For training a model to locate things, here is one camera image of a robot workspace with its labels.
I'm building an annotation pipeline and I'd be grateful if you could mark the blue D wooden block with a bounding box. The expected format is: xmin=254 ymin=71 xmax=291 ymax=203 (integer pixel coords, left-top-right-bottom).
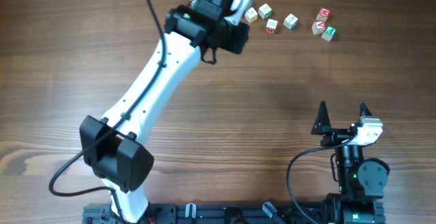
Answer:
xmin=283 ymin=14 xmax=298 ymax=30

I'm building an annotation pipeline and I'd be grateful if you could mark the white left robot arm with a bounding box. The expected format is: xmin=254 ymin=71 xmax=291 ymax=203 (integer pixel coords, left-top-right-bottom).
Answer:
xmin=79 ymin=0 xmax=253 ymax=223

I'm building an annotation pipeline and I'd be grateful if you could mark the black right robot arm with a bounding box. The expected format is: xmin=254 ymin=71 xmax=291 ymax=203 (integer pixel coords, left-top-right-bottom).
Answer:
xmin=311 ymin=101 xmax=390 ymax=224

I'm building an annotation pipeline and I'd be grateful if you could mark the yellow letter wooden block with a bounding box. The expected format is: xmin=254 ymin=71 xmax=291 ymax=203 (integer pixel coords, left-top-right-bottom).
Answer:
xmin=245 ymin=7 xmax=258 ymax=23

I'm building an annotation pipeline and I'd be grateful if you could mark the green letter wooden block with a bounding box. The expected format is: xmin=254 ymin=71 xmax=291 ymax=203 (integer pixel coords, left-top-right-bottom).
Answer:
xmin=258 ymin=3 xmax=273 ymax=19

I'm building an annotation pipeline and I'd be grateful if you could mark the red M wooden block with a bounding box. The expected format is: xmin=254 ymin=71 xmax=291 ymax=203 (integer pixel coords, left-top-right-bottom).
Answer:
xmin=266 ymin=19 xmax=278 ymax=34

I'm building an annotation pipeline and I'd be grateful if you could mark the green F wooden block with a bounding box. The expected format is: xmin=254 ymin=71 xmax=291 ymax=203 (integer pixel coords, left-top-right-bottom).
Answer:
xmin=322 ymin=26 xmax=337 ymax=41

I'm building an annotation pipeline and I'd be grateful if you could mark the red A wooden block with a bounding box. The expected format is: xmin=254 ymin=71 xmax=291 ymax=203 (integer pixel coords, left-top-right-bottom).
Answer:
xmin=311 ymin=20 xmax=326 ymax=35

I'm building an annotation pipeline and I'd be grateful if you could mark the red W wooden block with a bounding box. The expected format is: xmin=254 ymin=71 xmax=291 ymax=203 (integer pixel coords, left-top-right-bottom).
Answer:
xmin=316 ymin=7 xmax=331 ymax=22

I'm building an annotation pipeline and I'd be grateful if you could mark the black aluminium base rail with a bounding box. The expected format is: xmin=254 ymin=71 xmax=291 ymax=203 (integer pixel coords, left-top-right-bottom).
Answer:
xmin=82 ymin=202 xmax=386 ymax=224

